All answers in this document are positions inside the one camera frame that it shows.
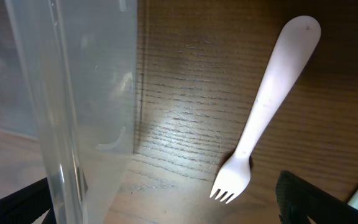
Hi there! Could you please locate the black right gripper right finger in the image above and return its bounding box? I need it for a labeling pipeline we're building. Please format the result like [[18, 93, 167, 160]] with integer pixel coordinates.
[[275, 170, 358, 224]]

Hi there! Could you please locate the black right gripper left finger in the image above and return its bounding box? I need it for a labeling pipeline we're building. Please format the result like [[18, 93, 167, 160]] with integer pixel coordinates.
[[0, 178, 57, 224]]

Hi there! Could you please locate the clear plastic container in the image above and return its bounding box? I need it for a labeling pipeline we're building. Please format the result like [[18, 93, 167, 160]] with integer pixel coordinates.
[[0, 0, 137, 223]]

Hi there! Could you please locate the pink plastic fork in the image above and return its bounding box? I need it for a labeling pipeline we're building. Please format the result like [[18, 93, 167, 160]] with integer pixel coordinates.
[[210, 16, 321, 203]]

